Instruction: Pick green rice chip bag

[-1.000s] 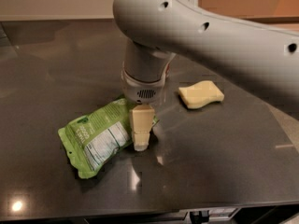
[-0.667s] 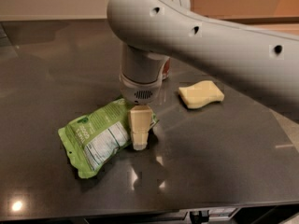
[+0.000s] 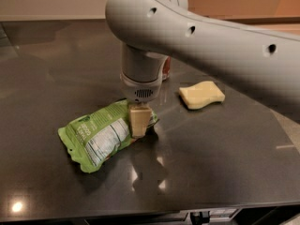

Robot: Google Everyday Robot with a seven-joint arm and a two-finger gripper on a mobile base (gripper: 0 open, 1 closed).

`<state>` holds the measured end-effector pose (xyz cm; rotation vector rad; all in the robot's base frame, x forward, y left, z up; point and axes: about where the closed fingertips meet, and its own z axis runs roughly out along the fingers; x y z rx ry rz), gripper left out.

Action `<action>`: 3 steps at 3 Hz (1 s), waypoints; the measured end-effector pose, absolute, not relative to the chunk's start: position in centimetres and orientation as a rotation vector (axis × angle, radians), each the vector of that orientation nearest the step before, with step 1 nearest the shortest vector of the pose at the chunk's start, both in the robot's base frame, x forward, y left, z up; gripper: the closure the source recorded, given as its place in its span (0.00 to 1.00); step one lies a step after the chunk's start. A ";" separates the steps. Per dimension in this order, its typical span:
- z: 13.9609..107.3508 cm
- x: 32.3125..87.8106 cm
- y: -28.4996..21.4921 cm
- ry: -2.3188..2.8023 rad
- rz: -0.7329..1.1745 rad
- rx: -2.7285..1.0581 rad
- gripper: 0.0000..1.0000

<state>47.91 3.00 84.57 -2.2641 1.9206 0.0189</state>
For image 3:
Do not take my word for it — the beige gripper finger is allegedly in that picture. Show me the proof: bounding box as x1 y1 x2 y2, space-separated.
128 103 152 138

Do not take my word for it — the green rice chip bag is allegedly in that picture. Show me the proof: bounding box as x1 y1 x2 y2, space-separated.
57 98 159 174

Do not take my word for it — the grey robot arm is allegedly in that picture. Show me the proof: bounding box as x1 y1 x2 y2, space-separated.
105 0 300 121

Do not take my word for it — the red soda can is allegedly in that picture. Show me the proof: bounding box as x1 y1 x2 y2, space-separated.
162 57 171 81

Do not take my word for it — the yellow sponge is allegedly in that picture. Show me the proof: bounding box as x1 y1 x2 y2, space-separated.
179 81 225 110

